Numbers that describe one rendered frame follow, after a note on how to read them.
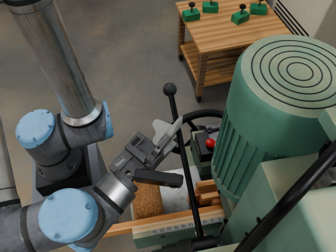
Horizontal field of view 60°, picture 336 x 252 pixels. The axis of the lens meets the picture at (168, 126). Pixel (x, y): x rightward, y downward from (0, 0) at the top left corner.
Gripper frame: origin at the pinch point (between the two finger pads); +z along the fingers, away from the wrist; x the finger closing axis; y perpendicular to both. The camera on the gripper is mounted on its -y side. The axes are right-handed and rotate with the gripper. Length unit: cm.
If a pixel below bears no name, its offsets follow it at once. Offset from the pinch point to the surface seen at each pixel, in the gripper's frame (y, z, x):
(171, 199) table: -8.1, -12.6, 21.4
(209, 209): -18.5, -8.7, 16.0
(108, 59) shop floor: 117, 64, 149
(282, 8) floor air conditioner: 19, 155, 91
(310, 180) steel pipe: -18, -15, -50
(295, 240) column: -22.0, -17.0, -41.5
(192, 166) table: -6.5, 0.4, 23.8
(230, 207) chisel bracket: -21.7, -6.7, 6.1
